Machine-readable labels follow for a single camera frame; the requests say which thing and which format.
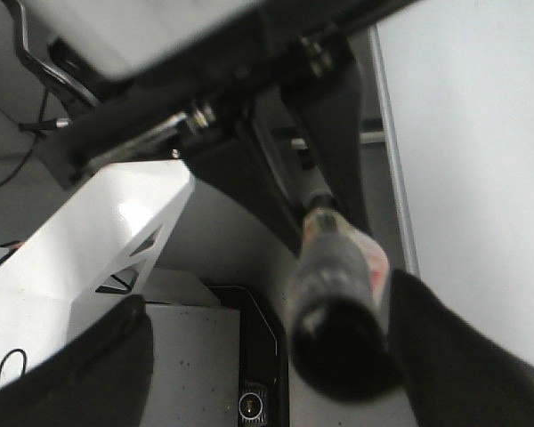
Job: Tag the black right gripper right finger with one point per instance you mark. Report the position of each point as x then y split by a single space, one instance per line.
453 375

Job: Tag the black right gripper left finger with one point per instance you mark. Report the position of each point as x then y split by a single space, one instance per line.
101 378

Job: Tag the black whiteboard marker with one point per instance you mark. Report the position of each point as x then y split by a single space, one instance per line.
335 339

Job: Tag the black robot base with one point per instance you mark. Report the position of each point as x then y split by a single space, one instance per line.
201 104

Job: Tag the white whiteboard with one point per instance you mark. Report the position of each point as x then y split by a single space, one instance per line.
456 86

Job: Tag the black floor unit with lens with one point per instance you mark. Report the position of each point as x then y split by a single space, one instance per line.
263 398

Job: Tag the white metal bracket frame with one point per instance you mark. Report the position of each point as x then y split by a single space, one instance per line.
49 288

